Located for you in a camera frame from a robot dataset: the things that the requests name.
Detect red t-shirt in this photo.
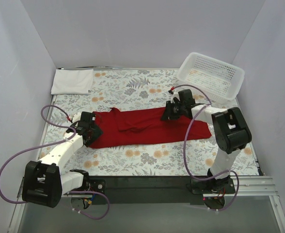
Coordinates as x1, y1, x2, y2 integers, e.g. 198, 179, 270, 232
86, 106, 212, 149

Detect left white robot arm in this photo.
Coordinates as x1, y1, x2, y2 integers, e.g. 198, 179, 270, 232
22, 112, 103, 208

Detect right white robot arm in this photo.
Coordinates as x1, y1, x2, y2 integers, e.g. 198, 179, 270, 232
161, 87, 252, 193

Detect floral patterned table mat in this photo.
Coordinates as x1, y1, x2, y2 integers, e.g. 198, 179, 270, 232
33, 69, 262, 177

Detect white plastic basket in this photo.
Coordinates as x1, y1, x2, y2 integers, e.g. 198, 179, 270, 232
176, 52, 245, 103

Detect folded white t-shirt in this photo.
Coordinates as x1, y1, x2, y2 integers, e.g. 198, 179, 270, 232
51, 69, 94, 95

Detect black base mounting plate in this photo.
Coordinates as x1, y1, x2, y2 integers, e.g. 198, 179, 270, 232
62, 175, 235, 206

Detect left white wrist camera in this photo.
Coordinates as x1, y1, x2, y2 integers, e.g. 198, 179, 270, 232
70, 112, 81, 123

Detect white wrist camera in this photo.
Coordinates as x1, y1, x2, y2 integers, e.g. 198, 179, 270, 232
70, 112, 81, 123
169, 90, 180, 104

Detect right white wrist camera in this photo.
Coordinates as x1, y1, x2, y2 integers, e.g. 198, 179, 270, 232
169, 90, 180, 104

